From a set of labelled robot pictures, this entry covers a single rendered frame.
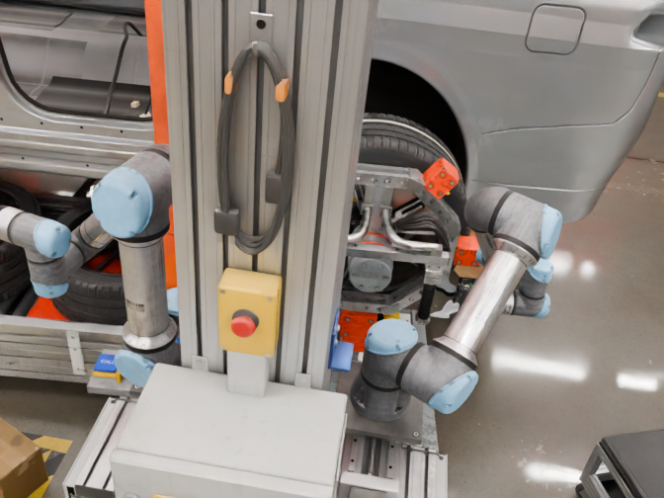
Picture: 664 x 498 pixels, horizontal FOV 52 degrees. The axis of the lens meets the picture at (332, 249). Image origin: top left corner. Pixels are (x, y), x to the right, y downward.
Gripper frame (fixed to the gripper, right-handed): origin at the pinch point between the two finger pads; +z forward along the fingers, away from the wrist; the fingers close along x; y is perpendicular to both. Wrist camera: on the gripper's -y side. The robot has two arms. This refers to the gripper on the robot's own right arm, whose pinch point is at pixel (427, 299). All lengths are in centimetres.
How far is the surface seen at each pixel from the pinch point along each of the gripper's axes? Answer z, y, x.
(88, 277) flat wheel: 115, -33, -34
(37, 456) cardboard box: 119, -68, 18
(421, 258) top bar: 4.0, 13.9, -1.5
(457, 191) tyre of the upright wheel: -8.3, 21.0, -29.3
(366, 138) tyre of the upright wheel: 22, 34, -33
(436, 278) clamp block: -0.8, 9.6, 1.5
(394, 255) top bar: 11.7, 14.0, -1.4
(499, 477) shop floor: -42, -83, -1
